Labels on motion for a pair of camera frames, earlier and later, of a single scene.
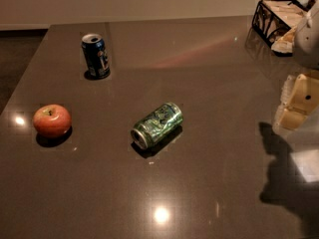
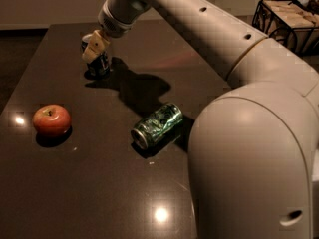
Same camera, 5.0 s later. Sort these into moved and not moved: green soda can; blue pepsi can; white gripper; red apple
Moved: white gripper
Not moved: green soda can; red apple; blue pepsi can
